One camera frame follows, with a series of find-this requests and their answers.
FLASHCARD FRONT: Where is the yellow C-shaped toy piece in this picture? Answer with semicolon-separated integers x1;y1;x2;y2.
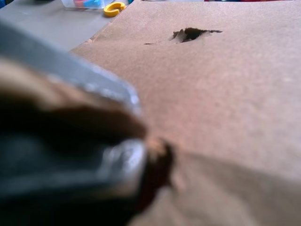
103;2;127;18

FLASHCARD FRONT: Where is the blue toy block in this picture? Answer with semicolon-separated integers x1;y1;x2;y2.
82;0;107;8

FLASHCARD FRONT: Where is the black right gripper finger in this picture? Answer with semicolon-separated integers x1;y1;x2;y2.
0;122;151;226
0;20;143;116

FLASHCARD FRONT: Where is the brown paper sheet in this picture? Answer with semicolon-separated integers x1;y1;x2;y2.
0;0;301;226

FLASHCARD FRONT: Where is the clear plastic box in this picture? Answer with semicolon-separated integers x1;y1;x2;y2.
61;0;111;12

